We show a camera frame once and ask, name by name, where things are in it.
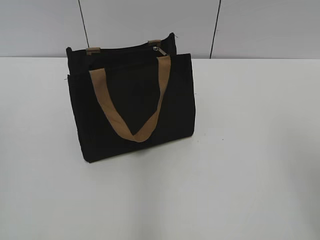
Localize silver zipper pull with ring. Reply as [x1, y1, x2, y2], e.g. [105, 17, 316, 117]
[153, 46, 168, 56]

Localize black tote bag tan handles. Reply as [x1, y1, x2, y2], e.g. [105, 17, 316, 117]
[66, 33, 196, 163]

